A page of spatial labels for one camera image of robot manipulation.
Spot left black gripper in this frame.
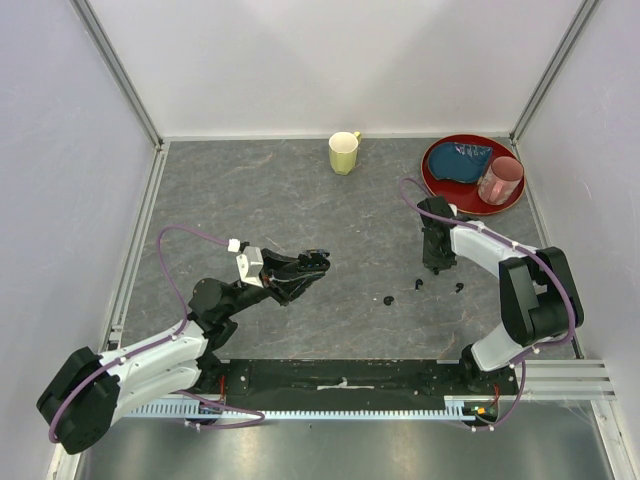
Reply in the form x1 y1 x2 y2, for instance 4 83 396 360
223 248 325 318

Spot black earbud charging case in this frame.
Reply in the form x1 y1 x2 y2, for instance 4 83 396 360
298 249 330 272

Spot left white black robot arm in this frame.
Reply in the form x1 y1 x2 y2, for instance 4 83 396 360
36 244 330 455

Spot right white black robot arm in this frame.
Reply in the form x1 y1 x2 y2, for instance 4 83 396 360
416 196 584 394

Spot pink patterned cup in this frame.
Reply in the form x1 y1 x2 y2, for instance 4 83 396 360
478 156 524 205

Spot blue ceramic plate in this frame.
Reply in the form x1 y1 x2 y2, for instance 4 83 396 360
427 142 493 184

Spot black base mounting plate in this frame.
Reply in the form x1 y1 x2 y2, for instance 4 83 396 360
190 359 518 410

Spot yellow green mug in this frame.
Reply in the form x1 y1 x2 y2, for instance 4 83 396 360
328 132 361 175

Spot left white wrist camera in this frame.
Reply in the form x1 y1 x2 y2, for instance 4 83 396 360
227 239 264 288

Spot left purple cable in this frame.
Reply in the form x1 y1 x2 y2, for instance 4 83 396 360
47 225 266 444

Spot light blue cable duct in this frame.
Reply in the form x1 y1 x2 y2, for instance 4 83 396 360
125 396 480 423

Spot right aluminium frame post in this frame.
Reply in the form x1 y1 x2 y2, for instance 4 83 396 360
509 0 601 147

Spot aluminium frame post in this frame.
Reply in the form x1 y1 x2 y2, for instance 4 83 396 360
509 0 601 147
70 0 164 149

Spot left aluminium frame post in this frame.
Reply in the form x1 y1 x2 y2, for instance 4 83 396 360
70 0 164 149

